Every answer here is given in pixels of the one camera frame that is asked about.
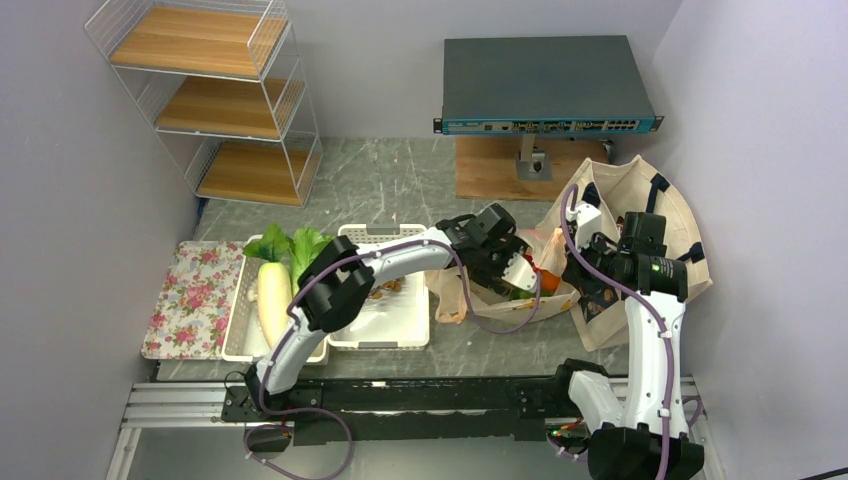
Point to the beige canvas tote bag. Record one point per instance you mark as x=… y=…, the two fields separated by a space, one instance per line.
x=614 y=190

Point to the white plastic basket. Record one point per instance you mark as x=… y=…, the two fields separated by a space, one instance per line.
x=395 y=321
x=244 y=340

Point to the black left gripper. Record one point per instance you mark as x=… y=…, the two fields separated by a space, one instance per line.
x=511 y=245

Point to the orange fruit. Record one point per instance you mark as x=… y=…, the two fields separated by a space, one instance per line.
x=549 y=282

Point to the right white plastic basket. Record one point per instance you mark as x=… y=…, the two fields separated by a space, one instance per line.
x=395 y=321

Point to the floral pattern tray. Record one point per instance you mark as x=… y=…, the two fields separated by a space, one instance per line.
x=192 y=311

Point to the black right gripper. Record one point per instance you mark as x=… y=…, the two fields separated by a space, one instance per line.
x=584 y=286

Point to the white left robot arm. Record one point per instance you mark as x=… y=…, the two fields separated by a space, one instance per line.
x=339 y=276

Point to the orange plastic grocery bag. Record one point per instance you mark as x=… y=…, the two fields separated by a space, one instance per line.
x=547 y=250

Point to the white wire wooden shelf rack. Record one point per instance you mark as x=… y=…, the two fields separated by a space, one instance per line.
x=223 y=86

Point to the large white daikon radish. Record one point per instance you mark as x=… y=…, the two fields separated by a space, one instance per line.
x=273 y=283

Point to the green bell pepper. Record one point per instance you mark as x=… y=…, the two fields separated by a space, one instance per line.
x=522 y=294

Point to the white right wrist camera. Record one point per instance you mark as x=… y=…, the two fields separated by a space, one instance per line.
x=584 y=221

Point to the green lettuce leaf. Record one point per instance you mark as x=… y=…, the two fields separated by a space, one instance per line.
x=306 y=244

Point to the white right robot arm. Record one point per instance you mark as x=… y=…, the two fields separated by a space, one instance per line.
x=646 y=435

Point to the dark grey network switch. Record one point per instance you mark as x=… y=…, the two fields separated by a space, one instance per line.
x=587 y=85

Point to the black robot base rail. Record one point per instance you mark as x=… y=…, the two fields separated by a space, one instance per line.
x=319 y=411

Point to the left white plastic basket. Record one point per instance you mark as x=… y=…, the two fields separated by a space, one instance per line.
x=244 y=340

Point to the wooden board with metal stand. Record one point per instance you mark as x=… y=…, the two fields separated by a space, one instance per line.
x=488 y=167

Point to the brown longan fruit branch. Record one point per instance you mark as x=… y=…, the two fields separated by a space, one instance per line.
x=389 y=287

